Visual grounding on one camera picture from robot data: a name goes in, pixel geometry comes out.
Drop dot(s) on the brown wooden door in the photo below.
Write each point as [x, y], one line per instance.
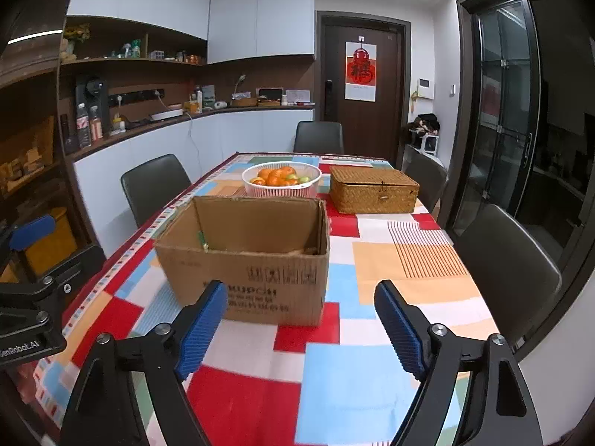
[390, 116]

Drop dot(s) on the black glass sliding door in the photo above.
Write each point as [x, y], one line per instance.
[502, 116]

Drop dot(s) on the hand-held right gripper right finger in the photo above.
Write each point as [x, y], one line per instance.
[399, 330]

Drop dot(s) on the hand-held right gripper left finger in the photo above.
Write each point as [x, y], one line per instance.
[204, 330]

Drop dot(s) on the grey dining chair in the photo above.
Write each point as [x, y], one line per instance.
[506, 269]
[155, 186]
[426, 179]
[319, 137]

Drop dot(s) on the black countertop appliance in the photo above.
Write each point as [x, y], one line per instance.
[93, 93]

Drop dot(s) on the black basket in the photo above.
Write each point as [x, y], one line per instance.
[270, 95]

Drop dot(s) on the white wall panel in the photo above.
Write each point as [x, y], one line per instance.
[425, 88]

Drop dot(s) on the yellow flowers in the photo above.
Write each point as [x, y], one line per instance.
[76, 32]

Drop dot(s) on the green apple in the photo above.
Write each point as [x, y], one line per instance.
[303, 179]

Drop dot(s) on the red and white door poster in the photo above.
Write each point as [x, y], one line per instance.
[360, 72]

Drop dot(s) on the white plastic fruit basket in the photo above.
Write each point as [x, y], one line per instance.
[279, 190]

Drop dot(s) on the dark stuffed toys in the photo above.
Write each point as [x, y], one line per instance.
[424, 125]

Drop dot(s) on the orange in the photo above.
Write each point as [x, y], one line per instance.
[288, 170]
[263, 174]
[277, 177]

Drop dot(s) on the yellow bag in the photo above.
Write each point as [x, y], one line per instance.
[51, 246]

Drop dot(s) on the brown cardboard box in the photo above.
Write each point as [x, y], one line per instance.
[260, 283]

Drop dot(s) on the white stool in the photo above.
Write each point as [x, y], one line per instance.
[430, 144]

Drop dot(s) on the woven lidded box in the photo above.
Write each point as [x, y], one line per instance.
[372, 190]

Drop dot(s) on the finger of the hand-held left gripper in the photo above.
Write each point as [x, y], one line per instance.
[69, 274]
[32, 233]

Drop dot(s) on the colourful patchwork tablecloth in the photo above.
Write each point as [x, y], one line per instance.
[372, 260]

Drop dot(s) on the clear plastic bottle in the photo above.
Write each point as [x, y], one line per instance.
[83, 128]
[96, 125]

